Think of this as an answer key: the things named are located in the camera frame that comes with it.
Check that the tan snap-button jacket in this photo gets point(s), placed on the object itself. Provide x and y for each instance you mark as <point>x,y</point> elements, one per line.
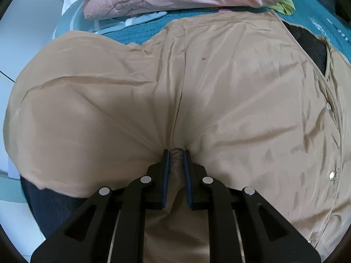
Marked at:
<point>257,101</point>

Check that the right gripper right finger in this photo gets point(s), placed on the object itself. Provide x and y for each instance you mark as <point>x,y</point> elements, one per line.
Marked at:
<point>243,225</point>

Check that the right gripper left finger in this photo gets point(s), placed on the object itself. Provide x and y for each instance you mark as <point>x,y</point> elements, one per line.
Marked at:
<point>110,225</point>

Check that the green folded blanket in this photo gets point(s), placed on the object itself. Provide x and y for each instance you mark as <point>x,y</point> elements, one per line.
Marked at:
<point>285,7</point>

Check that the teal quilted bed cover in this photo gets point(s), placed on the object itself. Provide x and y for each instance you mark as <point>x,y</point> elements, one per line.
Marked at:
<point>310,14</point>

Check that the dark navy folded garment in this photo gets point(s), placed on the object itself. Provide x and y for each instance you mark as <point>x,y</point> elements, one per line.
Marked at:
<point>49,208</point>

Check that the striped light blue pillow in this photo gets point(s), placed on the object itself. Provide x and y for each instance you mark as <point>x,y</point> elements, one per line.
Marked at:
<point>74,20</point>

